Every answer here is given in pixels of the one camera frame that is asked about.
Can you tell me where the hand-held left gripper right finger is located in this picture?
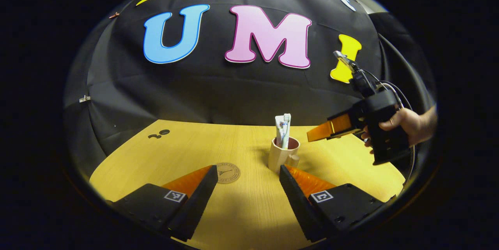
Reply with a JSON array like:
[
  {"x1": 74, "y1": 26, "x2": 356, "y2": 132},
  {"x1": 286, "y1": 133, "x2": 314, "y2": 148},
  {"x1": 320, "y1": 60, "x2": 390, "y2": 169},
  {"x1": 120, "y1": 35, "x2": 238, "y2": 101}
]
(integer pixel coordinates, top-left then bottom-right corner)
[{"x1": 279, "y1": 164, "x2": 396, "y2": 243}]

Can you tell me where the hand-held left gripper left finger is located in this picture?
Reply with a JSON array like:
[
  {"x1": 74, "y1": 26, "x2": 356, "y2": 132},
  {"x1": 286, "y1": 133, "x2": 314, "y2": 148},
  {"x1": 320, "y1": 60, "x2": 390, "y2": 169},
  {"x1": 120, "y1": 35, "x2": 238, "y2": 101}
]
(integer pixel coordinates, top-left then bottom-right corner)
[{"x1": 111, "y1": 165, "x2": 219, "y2": 242}]

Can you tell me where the pale green toothbrush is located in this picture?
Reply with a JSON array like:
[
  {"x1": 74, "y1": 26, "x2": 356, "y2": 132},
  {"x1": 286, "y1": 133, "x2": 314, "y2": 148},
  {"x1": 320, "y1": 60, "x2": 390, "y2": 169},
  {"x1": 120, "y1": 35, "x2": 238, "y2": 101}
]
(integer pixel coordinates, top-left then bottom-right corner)
[{"x1": 281, "y1": 113, "x2": 292, "y2": 150}]

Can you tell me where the beige cup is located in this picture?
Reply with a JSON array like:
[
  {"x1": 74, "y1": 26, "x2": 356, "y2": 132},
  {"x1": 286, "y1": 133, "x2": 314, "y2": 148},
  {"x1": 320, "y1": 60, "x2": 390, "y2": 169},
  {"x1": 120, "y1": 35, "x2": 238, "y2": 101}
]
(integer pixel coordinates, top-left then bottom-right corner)
[{"x1": 268, "y1": 137, "x2": 301, "y2": 174}]

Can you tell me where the white toothpaste tube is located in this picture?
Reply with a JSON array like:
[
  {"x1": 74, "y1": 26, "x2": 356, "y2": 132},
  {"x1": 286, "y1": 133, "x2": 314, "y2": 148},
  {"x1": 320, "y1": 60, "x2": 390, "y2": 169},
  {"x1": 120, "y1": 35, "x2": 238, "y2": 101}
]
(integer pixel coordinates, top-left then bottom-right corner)
[{"x1": 275, "y1": 115, "x2": 289, "y2": 149}]

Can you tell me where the wooden desktop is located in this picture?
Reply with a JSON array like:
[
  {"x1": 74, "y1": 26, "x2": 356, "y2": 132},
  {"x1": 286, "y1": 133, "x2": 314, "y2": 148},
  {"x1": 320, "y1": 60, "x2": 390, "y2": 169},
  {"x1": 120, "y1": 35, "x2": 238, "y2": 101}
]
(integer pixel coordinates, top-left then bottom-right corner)
[{"x1": 90, "y1": 119, "x2": 406, "y2": 250}]

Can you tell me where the black backdrop cloth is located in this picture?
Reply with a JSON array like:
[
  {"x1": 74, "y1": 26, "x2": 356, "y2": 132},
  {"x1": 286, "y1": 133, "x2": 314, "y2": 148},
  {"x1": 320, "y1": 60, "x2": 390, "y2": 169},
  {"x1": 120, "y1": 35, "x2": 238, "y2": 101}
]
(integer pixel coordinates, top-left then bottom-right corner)
[{"x1": 64, "y1": 0, "x2": 437, "y2": 172}]

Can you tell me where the gripper cable bundle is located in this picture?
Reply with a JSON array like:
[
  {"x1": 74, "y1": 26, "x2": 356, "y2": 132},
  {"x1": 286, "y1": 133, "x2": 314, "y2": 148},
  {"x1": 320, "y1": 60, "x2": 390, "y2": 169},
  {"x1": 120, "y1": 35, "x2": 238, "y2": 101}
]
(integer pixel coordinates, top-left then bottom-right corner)
[{"x1": 363, "y1": 69, "x2": 414, "y2": 111}]

